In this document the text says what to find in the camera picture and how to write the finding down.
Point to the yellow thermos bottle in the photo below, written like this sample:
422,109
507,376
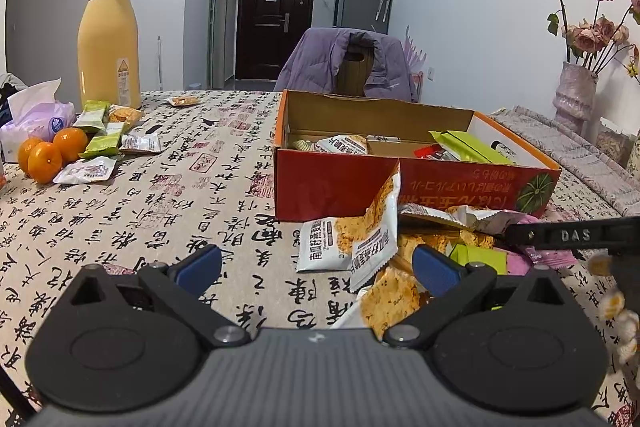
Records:
107,52

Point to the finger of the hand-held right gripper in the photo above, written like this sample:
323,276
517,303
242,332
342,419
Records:
527,234

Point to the glass jar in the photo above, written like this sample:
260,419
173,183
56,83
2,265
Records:
615,142

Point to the dark entrance door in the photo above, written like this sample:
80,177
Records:
255,42

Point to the grey quilted cover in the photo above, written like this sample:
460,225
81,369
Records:
590,172

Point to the dried pink roses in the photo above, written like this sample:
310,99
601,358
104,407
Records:
590,34

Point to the pink ribbed vase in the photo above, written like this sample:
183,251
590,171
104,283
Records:
575,97

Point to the small white snack packet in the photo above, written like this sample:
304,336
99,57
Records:
142,143
85,171

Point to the brown chair back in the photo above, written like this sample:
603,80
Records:
355,77

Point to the small orange snack packet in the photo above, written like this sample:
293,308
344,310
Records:
184,100

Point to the red snack packet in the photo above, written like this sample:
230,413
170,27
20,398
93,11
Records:
431,152

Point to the purple jacket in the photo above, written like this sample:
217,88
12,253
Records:
310,67

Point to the yellow flower branches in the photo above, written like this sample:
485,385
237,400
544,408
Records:
634,64

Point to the red cardboard box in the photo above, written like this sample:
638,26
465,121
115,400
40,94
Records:
325,182

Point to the small cracker packet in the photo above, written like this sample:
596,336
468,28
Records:
124,114

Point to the purple tissue pack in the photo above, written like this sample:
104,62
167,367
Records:
40,119

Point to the pink snack packet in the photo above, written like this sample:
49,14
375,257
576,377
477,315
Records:
545,258

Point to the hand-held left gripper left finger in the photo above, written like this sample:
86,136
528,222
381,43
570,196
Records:
200,264

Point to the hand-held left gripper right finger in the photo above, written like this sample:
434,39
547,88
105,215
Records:
435,268

